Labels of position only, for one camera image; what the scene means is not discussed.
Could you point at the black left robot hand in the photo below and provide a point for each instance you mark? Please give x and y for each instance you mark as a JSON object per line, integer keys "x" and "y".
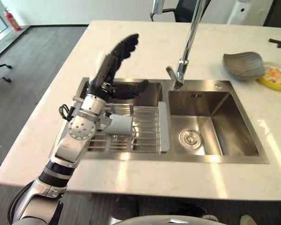
{"x": 112, "y": 68}

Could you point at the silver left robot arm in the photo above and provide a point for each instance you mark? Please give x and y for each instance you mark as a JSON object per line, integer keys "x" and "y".
{"x": 70, "y": 140}

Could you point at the white cup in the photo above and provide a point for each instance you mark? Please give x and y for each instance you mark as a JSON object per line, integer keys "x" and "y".
{"x": 119, "y": 125}

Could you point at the chrome kitchen faucet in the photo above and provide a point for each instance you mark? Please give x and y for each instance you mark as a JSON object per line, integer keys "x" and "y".
{"x": 185, "y": 44}

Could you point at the stainless steel double sink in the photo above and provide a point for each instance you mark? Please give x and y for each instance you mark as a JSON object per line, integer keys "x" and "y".
{"x": 178, "y": 122}

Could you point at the black office chair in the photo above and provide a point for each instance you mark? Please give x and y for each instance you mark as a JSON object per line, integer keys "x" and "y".
{"x": 180, "y": 10}

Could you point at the round sink drain strainer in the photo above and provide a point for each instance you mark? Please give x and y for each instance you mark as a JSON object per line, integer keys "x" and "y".
{"x": 190, "y": 138}

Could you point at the red fire extinguisher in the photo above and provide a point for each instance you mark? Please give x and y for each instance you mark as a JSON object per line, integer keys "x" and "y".
{"x": 12, "y": 21}

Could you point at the grey leaf-shaped bowl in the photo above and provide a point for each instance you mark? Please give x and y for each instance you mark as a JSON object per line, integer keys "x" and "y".
{"x": 244, "y": 66}

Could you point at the silver robot torso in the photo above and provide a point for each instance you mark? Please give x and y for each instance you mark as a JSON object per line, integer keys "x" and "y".
{"x": 164, "y": 220}

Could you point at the yellow plate with food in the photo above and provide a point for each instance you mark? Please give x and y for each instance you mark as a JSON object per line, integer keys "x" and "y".
{"x": 275, "y": 78}

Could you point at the dark brown stick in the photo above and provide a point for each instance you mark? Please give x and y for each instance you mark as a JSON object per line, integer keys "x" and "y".
{"x": 279, "y": 42}

